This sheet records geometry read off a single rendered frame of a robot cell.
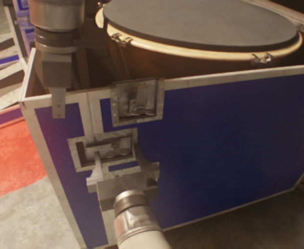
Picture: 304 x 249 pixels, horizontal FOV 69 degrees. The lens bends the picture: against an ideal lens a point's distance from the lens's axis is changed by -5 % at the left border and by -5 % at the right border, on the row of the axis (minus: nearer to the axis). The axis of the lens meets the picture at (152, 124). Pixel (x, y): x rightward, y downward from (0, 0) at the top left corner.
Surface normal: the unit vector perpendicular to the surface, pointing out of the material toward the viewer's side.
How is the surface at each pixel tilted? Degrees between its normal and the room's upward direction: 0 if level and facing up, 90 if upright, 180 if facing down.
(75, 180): 90
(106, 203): 90
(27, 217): 0
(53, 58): 10
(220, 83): 90
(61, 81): 90
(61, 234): 0
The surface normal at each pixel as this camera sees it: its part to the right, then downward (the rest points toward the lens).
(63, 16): 0.53, 0.60
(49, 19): 0.02, 0.61
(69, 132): 0.29, 0.63
